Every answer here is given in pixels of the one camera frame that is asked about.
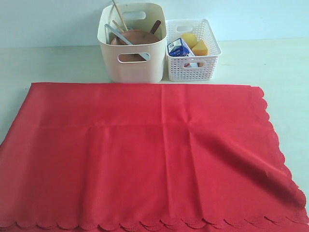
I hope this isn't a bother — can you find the red tablecloth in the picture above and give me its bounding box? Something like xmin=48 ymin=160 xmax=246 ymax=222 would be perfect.
xmin=0 ymin=83 xmax=309 ymax=232

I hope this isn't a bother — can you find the white perforated plastic basket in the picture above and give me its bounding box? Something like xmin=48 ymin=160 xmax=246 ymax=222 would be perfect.
xmin=166 ymin=19 xmax=222 ymax=82

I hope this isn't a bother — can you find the silver table knife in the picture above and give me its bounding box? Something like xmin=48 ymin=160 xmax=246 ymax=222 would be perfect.
xmin=105 ymin=24 xmax=150 ymax=61

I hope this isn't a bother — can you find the cream plastic bin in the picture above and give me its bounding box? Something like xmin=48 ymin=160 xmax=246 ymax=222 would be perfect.
xmin=97 ymin=3 xmax=167 ymax=83

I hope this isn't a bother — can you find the brown wooden plate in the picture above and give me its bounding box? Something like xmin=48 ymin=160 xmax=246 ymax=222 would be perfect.
xmin=119 ymin=30 xmax=160 ymax=62

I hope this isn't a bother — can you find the yellow lemon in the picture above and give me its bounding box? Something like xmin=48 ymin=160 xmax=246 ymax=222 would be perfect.
xmin=181 ymin=33 xmax=198 ymax=48

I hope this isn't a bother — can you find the dark wooden spoon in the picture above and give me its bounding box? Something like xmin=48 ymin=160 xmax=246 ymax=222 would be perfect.
xmin=150 ymin=20 xmax=161 ymax=34

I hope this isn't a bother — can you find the yellow cheese wedge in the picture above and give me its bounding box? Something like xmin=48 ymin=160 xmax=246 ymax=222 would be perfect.
xmin=192 ymin=40 xmax=208 ymax=56

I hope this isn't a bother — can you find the blue milk carton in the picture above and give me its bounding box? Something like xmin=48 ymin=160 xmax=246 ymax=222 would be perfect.
xmin=167 ymin=38 xmax=195 ymax=58

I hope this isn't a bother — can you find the wooden chopstick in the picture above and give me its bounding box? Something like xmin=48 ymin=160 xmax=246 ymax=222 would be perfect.
xmin=112 ymin=20 xmax=124 ymax=32
xmin=112 ymin=0 xmax=128 ymax=31

